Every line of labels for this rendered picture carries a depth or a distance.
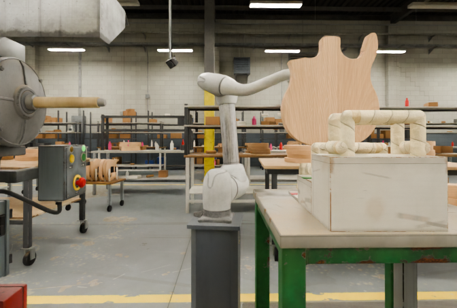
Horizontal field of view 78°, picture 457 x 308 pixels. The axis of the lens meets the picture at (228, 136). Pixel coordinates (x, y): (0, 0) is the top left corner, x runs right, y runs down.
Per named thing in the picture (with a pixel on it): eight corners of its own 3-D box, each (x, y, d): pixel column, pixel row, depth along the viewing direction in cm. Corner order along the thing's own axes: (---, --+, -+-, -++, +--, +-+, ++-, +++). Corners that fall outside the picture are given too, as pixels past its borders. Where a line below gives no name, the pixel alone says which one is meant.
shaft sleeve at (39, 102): (31, 99, 80) (37, 94, 83) (35, 109, 82) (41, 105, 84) (95, 100, 80) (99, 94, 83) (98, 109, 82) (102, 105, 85)
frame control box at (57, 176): (-16, 222, 95) (-16, 145, 95) (28, 207, 117) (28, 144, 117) (57, 221, 96) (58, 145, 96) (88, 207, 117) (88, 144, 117)
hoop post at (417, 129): (415, 156, 66) (415, 115, 66) (407, 156, 69) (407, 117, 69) (429, 156, 66) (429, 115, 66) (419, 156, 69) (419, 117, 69)
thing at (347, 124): (343, 156, 66) (343, 115, 66) (338, 156, 69) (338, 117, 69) (357, 156, 66) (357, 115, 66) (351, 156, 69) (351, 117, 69)
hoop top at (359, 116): (343, 123, 66) (343, 109, 66) (338, 124, 69) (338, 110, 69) (429, 123, 66) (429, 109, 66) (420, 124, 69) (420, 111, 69)
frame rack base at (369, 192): (331, 232, 64) (330, 156, 64) (310, 215, 79) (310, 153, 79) (449, 232, 65) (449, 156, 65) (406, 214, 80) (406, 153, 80)
